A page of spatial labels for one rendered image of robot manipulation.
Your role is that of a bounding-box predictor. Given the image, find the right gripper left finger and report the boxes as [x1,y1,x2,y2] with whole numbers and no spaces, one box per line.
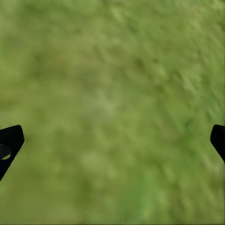
[0,125,24,181]

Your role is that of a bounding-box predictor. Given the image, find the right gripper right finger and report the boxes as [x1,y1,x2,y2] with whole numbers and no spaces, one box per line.
[210,125,225,162]

